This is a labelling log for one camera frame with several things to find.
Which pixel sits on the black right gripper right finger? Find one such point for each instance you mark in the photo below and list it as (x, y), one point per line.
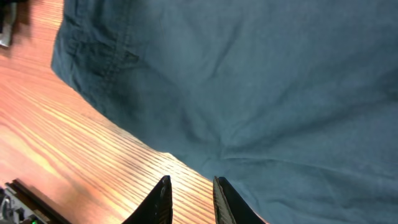
(229, 206)

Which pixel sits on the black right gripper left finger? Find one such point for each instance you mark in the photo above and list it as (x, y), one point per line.
(157, 207)

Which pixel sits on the blue shorts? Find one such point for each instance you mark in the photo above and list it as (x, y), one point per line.
(293, 101)

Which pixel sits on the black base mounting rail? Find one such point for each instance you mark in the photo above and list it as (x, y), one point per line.
(21, 206)

